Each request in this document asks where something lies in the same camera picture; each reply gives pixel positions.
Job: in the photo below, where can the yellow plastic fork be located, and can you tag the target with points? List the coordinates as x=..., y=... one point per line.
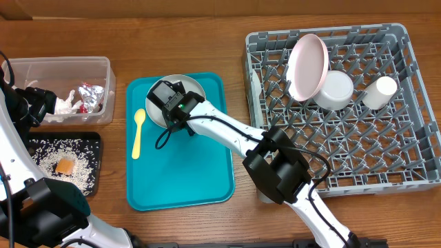
x=139, y=118

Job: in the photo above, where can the large white plate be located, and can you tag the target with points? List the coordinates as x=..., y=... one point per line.
x=307, y=67

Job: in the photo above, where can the black plastic tray bin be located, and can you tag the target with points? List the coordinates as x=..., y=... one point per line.
x=93, y=137

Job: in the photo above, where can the silver red wrapper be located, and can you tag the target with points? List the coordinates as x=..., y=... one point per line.
x=92, y=96

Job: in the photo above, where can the white upturned cup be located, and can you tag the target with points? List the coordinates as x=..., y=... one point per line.
x=380, y=92

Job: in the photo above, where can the spilled white rice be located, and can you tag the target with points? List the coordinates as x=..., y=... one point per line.
x=69, y=162

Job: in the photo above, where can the clear plastic bin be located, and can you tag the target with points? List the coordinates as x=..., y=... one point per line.
x=65, y=76

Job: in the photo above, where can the small grey bowl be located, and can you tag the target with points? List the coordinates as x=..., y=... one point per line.
x=336, y=91

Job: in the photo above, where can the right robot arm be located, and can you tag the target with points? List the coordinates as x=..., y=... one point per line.
x=277, y=167

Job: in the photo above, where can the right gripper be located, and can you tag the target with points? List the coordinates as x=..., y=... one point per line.
x=171, y=128

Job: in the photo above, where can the small red wrapper piece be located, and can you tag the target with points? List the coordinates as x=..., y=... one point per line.
x=83, y=109

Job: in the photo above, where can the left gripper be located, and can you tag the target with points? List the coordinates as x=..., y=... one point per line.
x=42, y=100

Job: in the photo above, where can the teal serving tray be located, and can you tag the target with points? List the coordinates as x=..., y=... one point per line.
x=188, y=171

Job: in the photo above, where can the orange food cube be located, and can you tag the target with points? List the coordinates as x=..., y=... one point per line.
x=65, y=166

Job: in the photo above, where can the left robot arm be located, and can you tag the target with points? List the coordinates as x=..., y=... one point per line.
x=36, y=210

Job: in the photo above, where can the grey round plate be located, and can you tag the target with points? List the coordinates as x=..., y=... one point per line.
x=189, y=84

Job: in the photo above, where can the grey dishwasher rack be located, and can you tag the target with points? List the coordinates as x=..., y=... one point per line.
x=391, y=150

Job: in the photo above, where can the white napkin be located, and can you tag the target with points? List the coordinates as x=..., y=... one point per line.
x=63, y=107

